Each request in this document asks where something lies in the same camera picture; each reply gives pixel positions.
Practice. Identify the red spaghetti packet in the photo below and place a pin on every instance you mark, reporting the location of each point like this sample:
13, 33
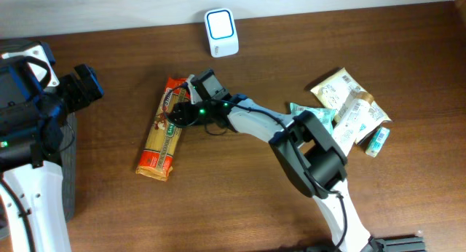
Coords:
158, 153

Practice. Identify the small green tissue pack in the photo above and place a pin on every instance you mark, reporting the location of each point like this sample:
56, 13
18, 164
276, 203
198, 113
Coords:
376, 143

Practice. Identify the yellow snack bag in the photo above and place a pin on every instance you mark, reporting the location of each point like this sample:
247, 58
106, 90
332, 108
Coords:
338, 91

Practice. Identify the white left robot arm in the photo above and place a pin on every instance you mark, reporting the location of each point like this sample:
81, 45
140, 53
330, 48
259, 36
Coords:
38, 144

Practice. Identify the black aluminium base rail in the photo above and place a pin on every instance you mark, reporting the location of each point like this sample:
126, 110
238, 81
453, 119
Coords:
406, 243

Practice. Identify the teal wipes packet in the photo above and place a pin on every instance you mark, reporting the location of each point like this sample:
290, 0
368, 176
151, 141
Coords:
323, 114

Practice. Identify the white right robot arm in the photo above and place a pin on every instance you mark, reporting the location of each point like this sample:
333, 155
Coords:
313, 162

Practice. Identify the white barcode scanner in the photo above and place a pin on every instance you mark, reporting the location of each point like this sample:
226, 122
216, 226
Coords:
221, 32

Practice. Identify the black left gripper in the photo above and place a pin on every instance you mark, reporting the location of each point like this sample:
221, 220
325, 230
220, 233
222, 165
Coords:
76, 90

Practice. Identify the white tube gold cap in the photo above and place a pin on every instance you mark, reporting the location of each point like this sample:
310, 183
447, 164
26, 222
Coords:
346, 131

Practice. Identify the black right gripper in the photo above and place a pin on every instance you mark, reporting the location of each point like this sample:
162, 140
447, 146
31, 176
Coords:
180, 113

